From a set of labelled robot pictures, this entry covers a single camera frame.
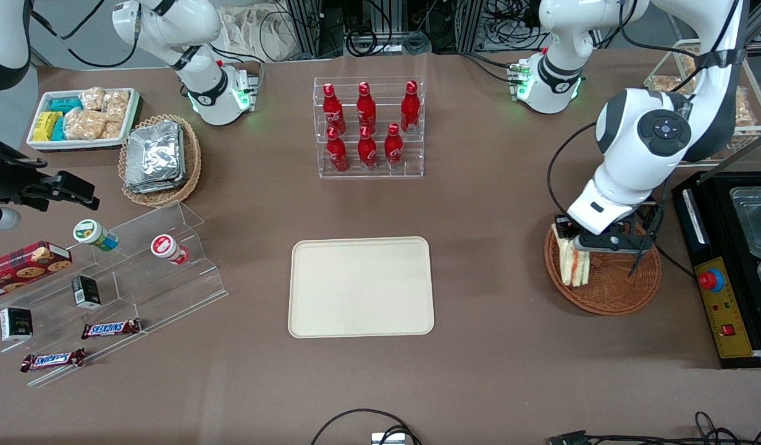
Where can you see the clear bag of crackers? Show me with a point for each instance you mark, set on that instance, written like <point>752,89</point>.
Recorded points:
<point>686,62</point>
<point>112,130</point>
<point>668,84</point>
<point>84,125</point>
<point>116,105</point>
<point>745,117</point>
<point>92,99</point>

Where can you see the triangle layered sandwich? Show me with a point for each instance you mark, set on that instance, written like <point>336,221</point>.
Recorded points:
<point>572,266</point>

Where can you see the red cola bottle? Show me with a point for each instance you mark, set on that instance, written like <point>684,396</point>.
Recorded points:
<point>409,110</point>
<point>366,110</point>
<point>393,148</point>
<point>337,151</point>
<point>333,111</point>
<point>367,151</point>

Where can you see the yellow snack packet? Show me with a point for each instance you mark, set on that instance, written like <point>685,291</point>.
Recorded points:
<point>47,127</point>

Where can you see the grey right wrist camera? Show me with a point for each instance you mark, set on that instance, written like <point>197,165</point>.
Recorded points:
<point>0,218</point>

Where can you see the green sunflower lid cup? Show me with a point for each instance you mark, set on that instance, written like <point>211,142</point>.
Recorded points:
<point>87,231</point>

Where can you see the yellow control panel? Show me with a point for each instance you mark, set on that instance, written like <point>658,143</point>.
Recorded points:
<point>729,309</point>

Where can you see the clear acrylic bottle rack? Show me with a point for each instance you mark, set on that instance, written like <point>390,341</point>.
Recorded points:
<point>417,168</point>

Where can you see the cream plastic serving tray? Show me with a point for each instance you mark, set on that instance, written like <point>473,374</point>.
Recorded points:
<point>356,290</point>

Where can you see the red tartan cookie box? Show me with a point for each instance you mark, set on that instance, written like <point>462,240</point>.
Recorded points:
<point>22,266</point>

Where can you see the red emergency stop button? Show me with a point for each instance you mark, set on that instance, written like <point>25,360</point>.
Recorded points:
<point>711,280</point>

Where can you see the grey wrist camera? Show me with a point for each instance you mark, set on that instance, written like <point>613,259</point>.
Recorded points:
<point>0,218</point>
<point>606,242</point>

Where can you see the Snickers chocolate bar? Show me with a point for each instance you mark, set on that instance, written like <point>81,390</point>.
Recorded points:
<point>52,360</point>
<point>110,329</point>

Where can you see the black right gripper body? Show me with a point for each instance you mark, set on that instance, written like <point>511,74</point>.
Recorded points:
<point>10,179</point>

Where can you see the white rectangular snack bin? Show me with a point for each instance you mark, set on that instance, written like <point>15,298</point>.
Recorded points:
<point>130,123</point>

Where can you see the clear acrylic stepped shelf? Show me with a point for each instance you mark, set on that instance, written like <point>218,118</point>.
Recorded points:
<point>170,290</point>

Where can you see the small dark tea box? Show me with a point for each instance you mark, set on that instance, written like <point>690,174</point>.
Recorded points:
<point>86,292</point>
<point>16,324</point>

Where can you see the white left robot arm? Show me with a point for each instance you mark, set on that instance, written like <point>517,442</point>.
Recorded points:
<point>634,142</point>

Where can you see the foil wrapped pack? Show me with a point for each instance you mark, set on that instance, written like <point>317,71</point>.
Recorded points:
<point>155,151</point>
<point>155,188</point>

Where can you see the oval light wicker basket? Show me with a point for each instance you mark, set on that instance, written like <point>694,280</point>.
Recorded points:
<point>194,164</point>

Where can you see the small grey device box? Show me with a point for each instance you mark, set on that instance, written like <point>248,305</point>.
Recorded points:
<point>388,439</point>

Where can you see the small red rocker switch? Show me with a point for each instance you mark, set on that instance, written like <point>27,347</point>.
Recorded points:
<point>727,330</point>

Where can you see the round brown wicker basket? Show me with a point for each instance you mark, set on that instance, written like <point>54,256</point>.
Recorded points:
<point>609,290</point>

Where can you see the red lid yogurt cup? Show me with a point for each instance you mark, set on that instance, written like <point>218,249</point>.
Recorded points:
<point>163,246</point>

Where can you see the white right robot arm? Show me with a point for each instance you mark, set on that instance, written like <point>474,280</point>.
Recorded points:
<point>195,37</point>

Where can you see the black counter machine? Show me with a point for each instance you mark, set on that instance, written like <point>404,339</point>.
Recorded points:
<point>686,259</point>

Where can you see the aluminium frame post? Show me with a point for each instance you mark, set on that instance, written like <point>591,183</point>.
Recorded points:
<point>470,25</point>
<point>305,25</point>

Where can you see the teal snack packet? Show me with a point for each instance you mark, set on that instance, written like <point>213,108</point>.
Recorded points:
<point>59,130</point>
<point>65,104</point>

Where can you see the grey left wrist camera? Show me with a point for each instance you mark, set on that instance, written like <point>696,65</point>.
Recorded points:
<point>606,242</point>

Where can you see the beige cloth bag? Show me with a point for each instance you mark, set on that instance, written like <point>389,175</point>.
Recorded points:
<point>257,31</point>

